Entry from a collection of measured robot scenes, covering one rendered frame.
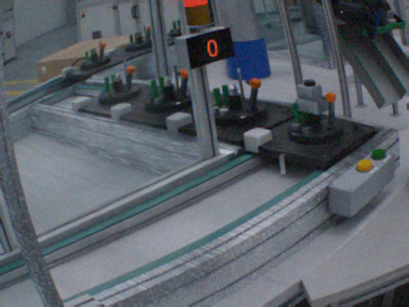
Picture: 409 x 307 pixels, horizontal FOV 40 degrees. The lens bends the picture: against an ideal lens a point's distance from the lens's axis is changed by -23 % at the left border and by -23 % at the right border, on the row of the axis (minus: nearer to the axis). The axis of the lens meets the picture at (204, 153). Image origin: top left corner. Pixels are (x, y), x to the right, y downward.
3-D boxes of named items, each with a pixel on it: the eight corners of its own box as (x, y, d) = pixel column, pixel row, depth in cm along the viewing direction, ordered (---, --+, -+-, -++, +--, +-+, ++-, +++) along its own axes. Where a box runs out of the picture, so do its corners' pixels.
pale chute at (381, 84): (402, 100, 160) (407, 91, 156) (378, 110, 154) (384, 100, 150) (349, 23, 169) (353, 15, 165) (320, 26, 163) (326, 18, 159)
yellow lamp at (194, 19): (215, 22, 135) (212, 3, 134) (198, 26, 132) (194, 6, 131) (200, 21, 139) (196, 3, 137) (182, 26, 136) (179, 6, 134)
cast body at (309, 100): (329, 110, 146) (324, 80, 143) (319, 115, 143) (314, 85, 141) (302, 104, 152) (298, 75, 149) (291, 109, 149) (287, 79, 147)
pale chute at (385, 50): (417, 89, 169) (423, 80, 165) (398, 96, 163) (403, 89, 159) (370, 19, 178) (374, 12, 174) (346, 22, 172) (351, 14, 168)
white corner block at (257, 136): (274, 147, 150) (271, 130, 149) (259, 154, 147) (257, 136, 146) (258, 143, 154) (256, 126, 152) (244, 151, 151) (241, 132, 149)
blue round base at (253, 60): (279, 73, 245) (272, 37, 240) (251, 82, 236) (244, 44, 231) (249, 68, 256) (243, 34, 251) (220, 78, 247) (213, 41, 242)
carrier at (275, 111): (305, 117, 166) (298, 69, 162) (239, 150, 152) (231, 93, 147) (237, 103, 184) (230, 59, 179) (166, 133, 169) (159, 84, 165)
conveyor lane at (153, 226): (376, 168, 151) (375, 131, 148) (103, 333, 101) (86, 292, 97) (300, 149, 172) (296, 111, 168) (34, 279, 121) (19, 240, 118)
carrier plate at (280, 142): (375, 134, 148) (375, 126, 147) (326, 171, 133) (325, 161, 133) (309, 118, 165) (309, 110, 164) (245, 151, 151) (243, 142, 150)
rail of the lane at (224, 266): (400, 165, 149) (398, 125, 146) (123, 345, 96) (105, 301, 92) (386, 162, 153) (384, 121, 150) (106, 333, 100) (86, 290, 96)
